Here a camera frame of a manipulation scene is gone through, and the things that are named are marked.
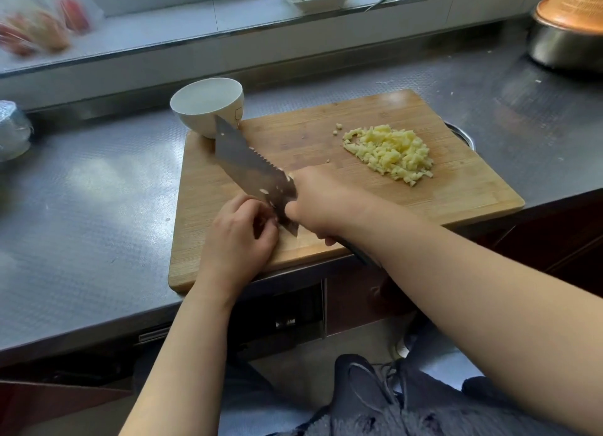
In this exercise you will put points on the person's left fingers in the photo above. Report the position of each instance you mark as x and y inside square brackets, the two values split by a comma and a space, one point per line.
[256, 209]

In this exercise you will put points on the plastic bag of tomatoes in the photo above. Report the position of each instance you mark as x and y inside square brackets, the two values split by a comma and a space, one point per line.
[42, 19]

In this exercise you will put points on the white ceramic bowl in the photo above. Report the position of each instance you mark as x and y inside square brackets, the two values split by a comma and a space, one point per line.
[205, 102]

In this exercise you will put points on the person's right hand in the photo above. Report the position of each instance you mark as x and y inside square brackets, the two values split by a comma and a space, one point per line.
[329, 205]

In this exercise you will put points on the orange plastic colander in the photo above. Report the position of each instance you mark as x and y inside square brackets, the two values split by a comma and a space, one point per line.
[572, 5]

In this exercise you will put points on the person's left forearm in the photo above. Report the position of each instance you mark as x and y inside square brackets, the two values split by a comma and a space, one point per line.
[183, 365]

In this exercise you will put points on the person's dark grey clothing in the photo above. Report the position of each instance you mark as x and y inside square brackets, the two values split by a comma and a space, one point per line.
[377, 398]

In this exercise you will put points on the person's right forearm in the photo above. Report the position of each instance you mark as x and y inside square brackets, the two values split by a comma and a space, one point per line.
[471, 308]

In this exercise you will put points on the pile of diced potato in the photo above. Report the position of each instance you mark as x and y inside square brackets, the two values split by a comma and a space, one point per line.
[391, 152]

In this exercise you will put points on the wooden cutting board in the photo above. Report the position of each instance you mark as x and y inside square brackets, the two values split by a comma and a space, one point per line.
[329, 143]

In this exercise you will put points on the person's right fingers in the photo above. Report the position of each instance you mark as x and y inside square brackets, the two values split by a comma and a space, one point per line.
[299, 205]

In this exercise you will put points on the steel sink strainer rim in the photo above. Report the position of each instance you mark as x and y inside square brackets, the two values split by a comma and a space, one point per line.
[461, 134]

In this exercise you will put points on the steel cleaver knife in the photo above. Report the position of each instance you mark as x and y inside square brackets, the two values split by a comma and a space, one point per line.
[245, 160]

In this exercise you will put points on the single green scallion stalk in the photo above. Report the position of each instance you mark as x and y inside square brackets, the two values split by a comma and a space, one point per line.
[379, 1]

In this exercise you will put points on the steel pot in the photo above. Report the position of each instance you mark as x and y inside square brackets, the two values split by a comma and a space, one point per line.
[560, 45]

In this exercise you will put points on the person's left hand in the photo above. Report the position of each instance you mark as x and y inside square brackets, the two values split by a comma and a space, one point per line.
[235, 245]

